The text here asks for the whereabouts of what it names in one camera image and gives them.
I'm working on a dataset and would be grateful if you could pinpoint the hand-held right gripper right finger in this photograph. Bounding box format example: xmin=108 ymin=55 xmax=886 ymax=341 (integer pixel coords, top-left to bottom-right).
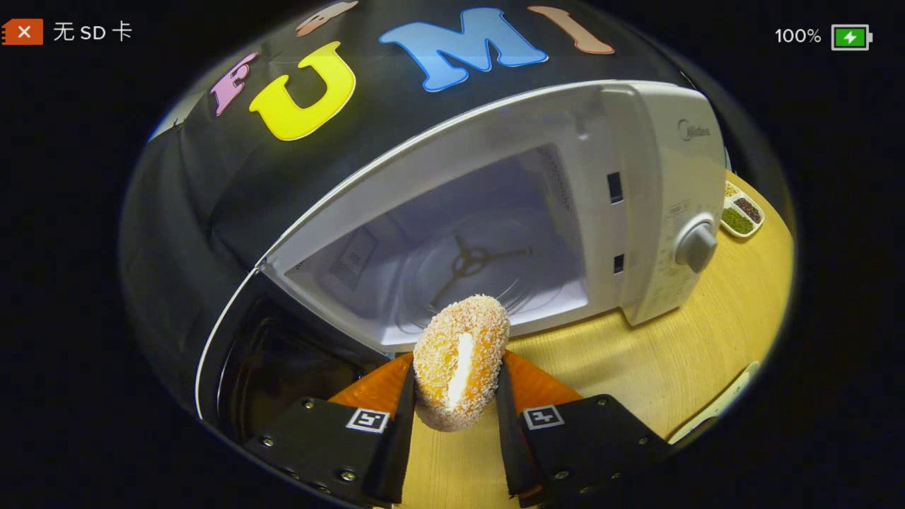
xmin=495 ymin=350 xmax=674 ymax=508

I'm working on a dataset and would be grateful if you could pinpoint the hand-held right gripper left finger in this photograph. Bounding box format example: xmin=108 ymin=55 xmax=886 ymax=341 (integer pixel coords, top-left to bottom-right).
xmin=244 ymin=352 xmax=418 ymax=508

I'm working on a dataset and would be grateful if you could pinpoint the coconut-coated cream bread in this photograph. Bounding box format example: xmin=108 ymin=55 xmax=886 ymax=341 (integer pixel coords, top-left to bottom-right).
xmin=414 ymin=295 xmax=511 ymax=432

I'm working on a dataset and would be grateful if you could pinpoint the white microwave oven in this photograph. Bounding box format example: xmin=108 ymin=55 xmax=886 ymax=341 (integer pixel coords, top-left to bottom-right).
xmin=194 ymin=79 xmax=729 ymax=439

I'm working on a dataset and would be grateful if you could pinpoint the square pale green plate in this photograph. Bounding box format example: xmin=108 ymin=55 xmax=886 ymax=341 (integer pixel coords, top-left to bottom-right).
xmin=668 ymin=362 xmax=761 ymax=445

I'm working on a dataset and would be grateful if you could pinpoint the divided white dish of beans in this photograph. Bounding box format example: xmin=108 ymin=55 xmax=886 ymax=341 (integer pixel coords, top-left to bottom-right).
xmin=720 ymin=180 xmax=766 ymax=239

